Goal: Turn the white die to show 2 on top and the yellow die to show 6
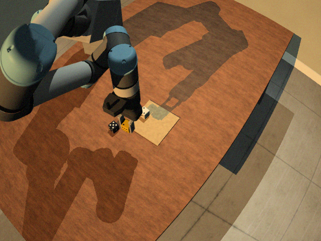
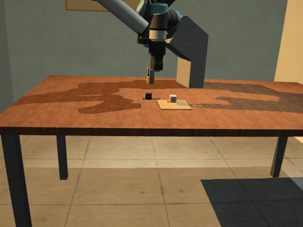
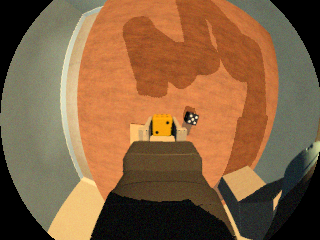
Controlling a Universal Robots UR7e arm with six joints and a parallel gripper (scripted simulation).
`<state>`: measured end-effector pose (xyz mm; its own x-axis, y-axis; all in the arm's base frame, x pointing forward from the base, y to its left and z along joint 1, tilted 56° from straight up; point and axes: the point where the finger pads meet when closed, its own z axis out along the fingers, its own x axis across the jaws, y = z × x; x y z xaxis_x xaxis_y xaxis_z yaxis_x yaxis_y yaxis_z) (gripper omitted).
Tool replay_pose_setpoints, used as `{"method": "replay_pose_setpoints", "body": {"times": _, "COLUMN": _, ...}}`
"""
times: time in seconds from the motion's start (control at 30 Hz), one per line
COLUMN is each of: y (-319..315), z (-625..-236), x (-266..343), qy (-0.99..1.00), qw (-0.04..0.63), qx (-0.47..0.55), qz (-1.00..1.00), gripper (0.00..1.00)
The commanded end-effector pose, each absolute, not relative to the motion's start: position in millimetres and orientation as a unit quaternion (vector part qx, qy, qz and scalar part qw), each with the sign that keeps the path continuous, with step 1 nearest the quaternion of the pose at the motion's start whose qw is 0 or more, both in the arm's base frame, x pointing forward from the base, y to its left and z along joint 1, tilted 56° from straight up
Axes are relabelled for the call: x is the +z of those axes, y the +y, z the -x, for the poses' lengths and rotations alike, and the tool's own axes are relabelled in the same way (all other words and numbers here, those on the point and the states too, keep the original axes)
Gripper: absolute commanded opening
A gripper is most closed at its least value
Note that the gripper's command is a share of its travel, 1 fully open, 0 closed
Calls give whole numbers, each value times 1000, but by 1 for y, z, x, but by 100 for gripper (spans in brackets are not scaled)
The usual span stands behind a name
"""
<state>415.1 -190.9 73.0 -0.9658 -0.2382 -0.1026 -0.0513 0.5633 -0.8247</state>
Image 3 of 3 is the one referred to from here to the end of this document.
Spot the yellow die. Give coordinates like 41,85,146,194
152,114,172,136

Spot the black die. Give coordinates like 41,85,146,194
184,111,199,125

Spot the tan square mat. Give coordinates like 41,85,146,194
130,124,175,143

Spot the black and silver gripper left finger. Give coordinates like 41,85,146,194
138,116,153,141

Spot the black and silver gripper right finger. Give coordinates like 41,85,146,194
172,117,187,141

